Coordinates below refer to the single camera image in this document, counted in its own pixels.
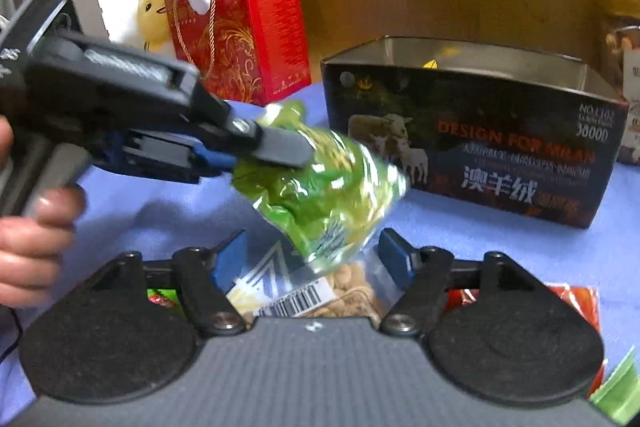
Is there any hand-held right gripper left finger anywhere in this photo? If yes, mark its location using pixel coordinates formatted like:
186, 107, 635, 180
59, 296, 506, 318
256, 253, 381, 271
87, 229, 249, 339

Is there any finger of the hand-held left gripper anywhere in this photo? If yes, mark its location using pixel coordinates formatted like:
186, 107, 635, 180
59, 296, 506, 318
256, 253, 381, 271
192, 89, 315, 178

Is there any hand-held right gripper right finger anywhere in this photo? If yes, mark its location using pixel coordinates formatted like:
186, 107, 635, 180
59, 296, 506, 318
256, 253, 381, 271
377, 229, 543, 338

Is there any bright green snack packet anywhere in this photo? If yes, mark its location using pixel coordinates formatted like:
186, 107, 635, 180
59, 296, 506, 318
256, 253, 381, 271
231, 99, 412, 265

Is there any clear packet of beige snacks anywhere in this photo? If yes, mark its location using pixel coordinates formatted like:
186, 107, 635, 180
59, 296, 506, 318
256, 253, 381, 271
225, 249, 393, 322

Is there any black cardboard box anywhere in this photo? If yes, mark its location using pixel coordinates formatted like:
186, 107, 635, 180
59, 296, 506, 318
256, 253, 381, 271
320, 36, 630, 230

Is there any red snack packet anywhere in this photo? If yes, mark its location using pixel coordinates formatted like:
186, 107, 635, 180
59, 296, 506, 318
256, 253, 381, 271
445, 284, 603, 400

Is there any pale green snack packet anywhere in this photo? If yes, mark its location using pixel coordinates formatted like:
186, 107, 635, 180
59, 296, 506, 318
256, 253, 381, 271
589, 347, 640, 425

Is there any person's left hand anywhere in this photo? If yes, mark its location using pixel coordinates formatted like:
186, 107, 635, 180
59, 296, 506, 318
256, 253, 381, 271
0, 114, 87, 308

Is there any yellow plush chick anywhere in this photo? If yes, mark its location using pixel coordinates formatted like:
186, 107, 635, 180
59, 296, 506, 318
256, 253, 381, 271
137, 0, 173, 55

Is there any blue printed blanket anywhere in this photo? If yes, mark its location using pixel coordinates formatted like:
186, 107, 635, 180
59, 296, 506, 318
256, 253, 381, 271
0, 84, 640, 427

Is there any red gift box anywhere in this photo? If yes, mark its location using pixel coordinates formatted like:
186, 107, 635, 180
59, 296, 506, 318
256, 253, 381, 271
162, 0, 312, 108

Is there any clear nut jar yellow lid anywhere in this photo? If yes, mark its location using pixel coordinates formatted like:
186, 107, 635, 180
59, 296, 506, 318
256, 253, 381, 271
602, 0, 640, 165

